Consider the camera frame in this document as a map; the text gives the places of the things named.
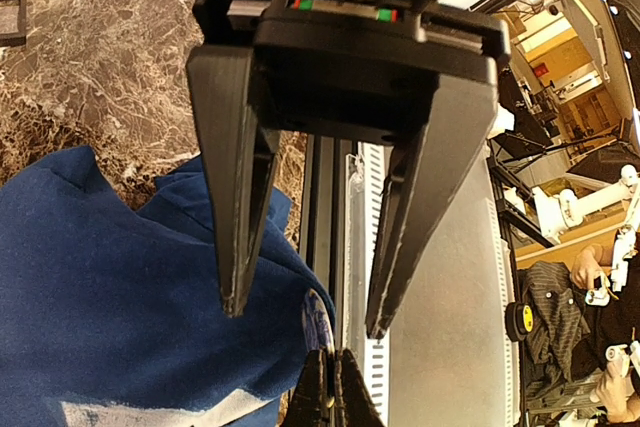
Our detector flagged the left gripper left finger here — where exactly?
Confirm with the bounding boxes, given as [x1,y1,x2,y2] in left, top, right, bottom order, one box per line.
[186,45,280,318]

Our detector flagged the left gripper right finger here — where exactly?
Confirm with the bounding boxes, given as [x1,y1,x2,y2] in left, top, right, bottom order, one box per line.
[365,75,498,340]

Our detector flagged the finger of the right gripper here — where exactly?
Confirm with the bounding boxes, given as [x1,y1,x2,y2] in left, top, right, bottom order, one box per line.
[334,349,384,427]
[285,350,331,427]

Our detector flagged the round blue brooch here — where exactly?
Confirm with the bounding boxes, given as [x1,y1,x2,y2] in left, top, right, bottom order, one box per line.
[302,289,335,355]

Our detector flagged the navy blue t-shirt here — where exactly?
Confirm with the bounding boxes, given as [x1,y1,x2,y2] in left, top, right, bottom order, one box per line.
[1,146,335,426]

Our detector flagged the person in striped shirt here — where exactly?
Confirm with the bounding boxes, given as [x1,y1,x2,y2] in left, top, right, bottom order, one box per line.
[518,244,639,425]

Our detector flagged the black square tray middle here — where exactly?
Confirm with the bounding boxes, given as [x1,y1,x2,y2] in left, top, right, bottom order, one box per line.
[1,0,27,47]

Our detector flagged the white slotted cable duct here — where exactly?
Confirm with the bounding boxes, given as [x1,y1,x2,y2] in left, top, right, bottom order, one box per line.
[357,142,389,426]

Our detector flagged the black front rail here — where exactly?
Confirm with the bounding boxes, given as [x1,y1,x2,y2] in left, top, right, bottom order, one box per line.
[298,135,357,349]

